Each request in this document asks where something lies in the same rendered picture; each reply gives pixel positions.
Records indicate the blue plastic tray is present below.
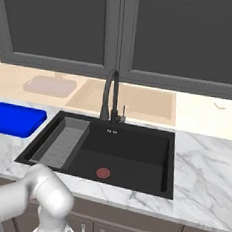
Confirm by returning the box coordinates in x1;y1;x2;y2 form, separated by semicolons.
0;101;49;140

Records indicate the black sink faucet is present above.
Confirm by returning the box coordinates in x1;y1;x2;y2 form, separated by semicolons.
98;67;131;125

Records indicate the dark grey cupboard door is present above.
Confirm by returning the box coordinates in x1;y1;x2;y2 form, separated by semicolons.
0;0;126;80
116;0;232;101

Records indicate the black kitchen sink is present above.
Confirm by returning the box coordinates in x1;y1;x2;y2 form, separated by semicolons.
12;106;182;201

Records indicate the grey sink drainer insert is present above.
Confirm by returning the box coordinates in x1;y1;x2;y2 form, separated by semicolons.
28;113;92;172

